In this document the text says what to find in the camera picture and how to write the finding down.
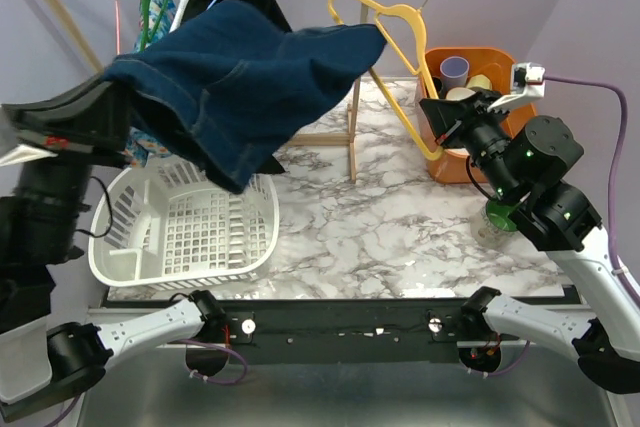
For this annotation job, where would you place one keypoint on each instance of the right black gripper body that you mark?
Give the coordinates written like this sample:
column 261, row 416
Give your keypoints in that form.
column 474, row 118

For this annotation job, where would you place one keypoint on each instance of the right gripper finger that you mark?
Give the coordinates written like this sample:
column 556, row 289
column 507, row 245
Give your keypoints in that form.
column 442, row 115
column 485, row 97

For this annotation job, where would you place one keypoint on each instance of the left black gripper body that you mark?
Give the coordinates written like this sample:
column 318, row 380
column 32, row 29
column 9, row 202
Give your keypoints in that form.
column 115, row 156

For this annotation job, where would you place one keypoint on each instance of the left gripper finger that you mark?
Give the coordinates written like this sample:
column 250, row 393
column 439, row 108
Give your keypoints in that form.
column 106, row 116
column 66, row 105

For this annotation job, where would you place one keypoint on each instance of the blue denim skirt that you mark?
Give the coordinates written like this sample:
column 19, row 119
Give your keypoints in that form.
column 228, row 88

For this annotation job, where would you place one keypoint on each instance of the black pleated skirt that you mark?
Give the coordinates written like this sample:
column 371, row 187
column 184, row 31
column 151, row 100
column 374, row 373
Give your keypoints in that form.
column 258, row 98

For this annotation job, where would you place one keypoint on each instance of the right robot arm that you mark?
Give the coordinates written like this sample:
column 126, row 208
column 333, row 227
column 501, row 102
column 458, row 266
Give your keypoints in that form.
column 526, row 173

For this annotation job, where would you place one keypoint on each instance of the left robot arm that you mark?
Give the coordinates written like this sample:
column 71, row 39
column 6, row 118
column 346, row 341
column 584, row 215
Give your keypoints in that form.
column 42, row 366

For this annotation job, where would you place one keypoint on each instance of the green hanger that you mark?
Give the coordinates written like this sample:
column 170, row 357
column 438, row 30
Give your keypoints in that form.
column 156, row 17

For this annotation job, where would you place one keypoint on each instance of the cream cup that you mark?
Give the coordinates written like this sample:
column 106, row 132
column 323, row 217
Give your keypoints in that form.
column 479, row 82

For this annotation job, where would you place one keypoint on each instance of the patterned white bowl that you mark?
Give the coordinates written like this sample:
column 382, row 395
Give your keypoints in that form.
column 459, row 93

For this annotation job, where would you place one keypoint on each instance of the black cup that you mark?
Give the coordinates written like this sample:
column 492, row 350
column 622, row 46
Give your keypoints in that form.
column 439, row 87

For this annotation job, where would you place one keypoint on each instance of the purple cup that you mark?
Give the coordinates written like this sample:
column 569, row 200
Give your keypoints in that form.
column 454, row 72

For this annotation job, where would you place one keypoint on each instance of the white laundry basket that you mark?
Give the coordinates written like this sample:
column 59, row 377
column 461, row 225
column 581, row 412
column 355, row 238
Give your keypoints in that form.
column 166, row 226

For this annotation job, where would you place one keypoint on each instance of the green interior mug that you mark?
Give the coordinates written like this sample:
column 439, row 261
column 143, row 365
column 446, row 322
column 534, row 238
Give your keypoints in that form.
column 491, row 227

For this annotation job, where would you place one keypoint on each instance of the floral blue garment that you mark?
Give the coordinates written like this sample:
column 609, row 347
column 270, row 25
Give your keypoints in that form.
column 140, row 145

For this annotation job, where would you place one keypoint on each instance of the white cloth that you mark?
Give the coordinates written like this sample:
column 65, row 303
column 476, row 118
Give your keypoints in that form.
column 179, row 14

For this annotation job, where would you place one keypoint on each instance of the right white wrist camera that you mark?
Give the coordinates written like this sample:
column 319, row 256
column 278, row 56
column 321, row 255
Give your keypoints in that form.
column 527, row 86

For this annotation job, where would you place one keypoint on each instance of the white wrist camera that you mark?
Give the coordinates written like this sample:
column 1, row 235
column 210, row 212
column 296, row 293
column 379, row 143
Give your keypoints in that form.
column 13, row 151
column 527, row 86

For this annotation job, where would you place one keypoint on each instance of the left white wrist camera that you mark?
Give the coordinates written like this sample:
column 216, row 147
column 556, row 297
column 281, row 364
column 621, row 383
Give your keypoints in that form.
column 13, row 151

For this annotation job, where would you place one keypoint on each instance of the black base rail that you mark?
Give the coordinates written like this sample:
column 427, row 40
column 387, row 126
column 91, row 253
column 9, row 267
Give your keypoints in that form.
column 269, row 332

